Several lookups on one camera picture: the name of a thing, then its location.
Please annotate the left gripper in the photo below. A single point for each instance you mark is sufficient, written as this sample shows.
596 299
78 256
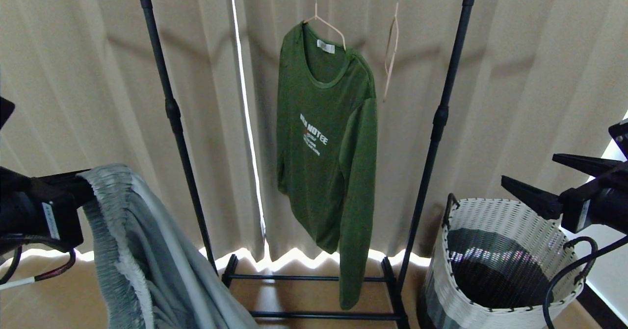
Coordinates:
29 216

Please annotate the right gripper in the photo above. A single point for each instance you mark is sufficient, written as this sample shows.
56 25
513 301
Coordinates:
603 204

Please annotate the pale grey shorts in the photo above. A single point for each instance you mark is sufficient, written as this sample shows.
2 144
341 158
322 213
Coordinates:
147 250

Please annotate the pink clothes hanger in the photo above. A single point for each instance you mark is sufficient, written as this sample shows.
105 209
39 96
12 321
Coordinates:
396 25
328 25

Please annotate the white laundry basket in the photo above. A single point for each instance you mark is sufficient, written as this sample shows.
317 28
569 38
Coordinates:
490 216

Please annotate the black clothes rack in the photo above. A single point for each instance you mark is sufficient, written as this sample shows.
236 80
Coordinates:
171 108

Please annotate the beige curtain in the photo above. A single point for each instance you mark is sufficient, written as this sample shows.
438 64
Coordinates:
515 98

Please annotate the window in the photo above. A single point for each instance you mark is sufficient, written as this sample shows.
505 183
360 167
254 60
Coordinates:
608 270

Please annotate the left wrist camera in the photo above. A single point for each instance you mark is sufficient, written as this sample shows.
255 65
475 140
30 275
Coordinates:
5 111

